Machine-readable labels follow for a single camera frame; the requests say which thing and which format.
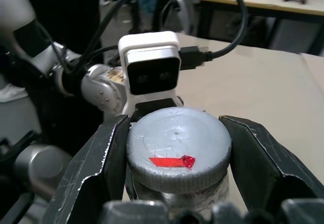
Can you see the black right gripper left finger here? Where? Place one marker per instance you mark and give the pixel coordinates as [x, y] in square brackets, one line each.
[91, 163]

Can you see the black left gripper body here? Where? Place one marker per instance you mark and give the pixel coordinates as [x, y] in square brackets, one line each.
[154, 105]

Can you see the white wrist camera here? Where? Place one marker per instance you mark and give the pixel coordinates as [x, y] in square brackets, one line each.
[149, 44]

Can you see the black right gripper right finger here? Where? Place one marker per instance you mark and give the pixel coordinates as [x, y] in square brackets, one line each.
[263, 158]

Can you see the silver jar lid with red tape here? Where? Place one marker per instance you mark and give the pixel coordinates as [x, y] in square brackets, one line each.
[174, 143]

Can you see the black and silver robot torso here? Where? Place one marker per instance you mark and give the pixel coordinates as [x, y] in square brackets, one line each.
[43, 166]

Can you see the silver background chair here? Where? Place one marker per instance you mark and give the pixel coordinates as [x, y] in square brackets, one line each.
[182, 11]

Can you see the clear plastic jar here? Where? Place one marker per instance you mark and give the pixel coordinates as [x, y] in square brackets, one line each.
[217, 188]

